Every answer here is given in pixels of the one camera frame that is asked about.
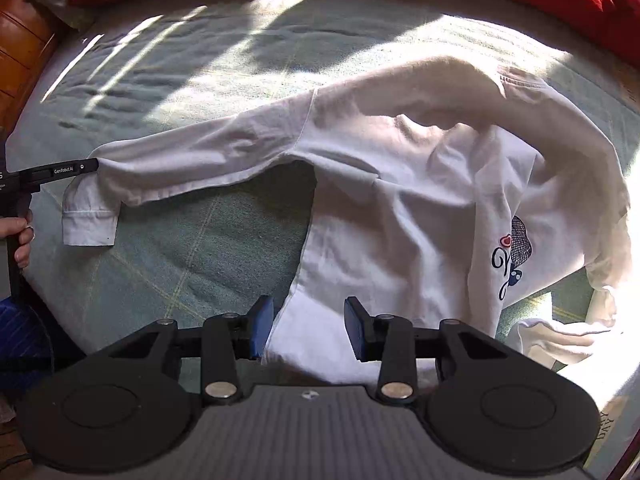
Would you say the person's left hand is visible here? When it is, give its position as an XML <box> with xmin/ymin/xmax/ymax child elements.
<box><xmin>0</xmin><ymin>210</ymin><xmax>36</xmax><ymax>269</ymax></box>

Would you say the wooden headboard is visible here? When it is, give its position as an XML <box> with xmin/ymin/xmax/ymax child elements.
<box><xmin>0</xmin><ymin>0</ymin><xmax>61</xmax><ymax>126</ymax></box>

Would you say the white printed t-shirt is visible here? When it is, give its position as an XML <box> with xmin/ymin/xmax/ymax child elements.
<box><xmin>62</xmin><ymin>55</ymin><xmax>631</xmax><ymax>386</ymax></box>

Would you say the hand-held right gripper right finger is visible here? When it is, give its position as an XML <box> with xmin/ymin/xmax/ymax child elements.
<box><xmin>344</xmin><ymin>296</ymin><xmax>503</xmax><ymax>406</ymax></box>

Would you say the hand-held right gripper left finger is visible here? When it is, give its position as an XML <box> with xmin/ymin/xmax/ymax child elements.
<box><xmin>107</xmin><ymin>296</ymin><xmax>275</xmax><ymax>406</ymax></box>

